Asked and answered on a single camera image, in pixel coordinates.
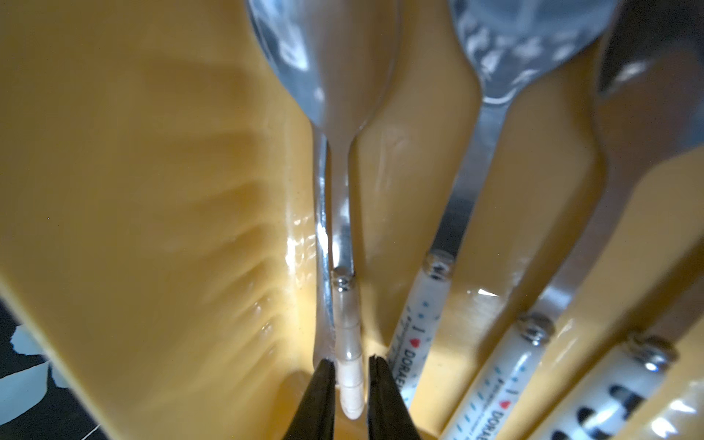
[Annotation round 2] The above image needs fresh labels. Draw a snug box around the gold spoon cream handle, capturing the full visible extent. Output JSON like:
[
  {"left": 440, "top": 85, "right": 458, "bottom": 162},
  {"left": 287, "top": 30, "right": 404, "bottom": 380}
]
[{"left": 246, "top": 1, "right": 401, "bottom": 420}]

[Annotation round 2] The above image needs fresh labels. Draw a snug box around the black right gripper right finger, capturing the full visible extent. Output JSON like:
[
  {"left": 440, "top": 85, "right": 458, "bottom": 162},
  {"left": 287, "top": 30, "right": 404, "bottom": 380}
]
[{"left": 368, "top": 356, "right": 422, "bottom": 440}]

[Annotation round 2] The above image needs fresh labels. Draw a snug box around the yellow storage box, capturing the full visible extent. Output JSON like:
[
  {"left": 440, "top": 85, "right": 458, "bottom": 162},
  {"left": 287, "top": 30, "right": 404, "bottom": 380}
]
[{"left": 1, "top": 1, "right": 703, "bottom": 439}]

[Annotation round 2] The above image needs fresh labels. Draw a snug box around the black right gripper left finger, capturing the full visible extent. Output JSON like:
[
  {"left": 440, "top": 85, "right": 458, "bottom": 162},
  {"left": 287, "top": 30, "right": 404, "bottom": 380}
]
[{"left": 282, "top": 359, "right": 336, "bottom": 440}]

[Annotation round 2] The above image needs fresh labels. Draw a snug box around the silver spoon Doraemon white handle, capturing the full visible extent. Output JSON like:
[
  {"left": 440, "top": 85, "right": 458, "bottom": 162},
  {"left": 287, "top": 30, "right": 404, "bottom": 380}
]
[{"left": 387, "top": 1, "right": 616, "bottom": 405}]

